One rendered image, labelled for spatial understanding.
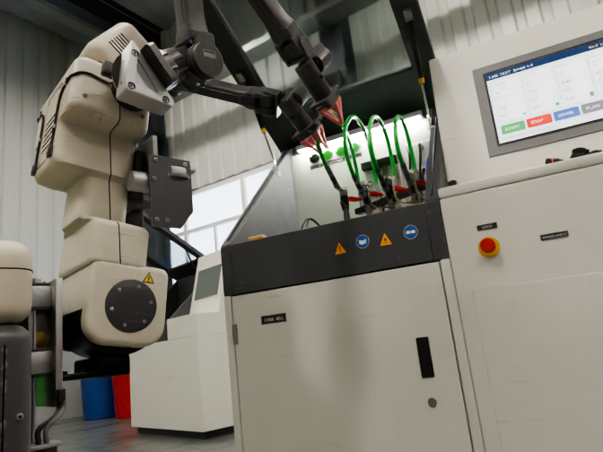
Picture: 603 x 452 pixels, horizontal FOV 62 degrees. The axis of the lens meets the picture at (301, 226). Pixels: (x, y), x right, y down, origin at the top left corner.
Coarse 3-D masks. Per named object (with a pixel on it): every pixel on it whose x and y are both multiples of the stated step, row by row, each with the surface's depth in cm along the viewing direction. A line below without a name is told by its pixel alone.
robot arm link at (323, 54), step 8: (304, 40) 135; (304, 48) 134; (312, 48) 137; (320, 48) 143; (280, 56) 140; (304, 56) 136; (320, 56) 141; (328, 56) 144; (288, 64) 140; (320, 64) 142; (328, 64) 145; (320, 72) 144
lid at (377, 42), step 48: (240, 0) 176; (288, 0) 174; (336, 0) 172; (384, 0) 170; (240, 48) 190; (336, 48) 186; (384, 48) 183; (432, 48) 180; (384, 96) 196; (432, 96) 194; (288, 144) 221
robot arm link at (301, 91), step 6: (264, 90) 158; (270, 90) 158; (276, 90) 159; (288, 90) 164; (294, 90) 162; (300, 90) 162; (306, 90) 164; (276, 96) 157; (282, 96) 160; (300, 96) 160; (306, 96) 163; (276, 102) 158; (300, 102) 162; (276, 108) 159; (276, 114) 160
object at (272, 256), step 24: (360, 216) 144; (384, 216) 140; (408, 216) 137; (264, 240) 156; (288, 240) 152; (312, 240) 148; (336, 240) 145; (408, 240) 136; (240, 264) 158; (264, 264) 154; (288, 264) 151; (312, 264) 147; (336, 264) 144; (360, 264) 141; (384, 264) 138; (408, 264) 135; (240, 288) 156; (264, 288) 153
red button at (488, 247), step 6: (480, 240) 128; (486, 240) 124; (492, 240) 124; (480, 246) 125; (486, 246) 124; (492, 246) 123; (498, 246) 126; (480, 252) 128; (486, 252) 124; (492, 252) 126; (498, 252) 126
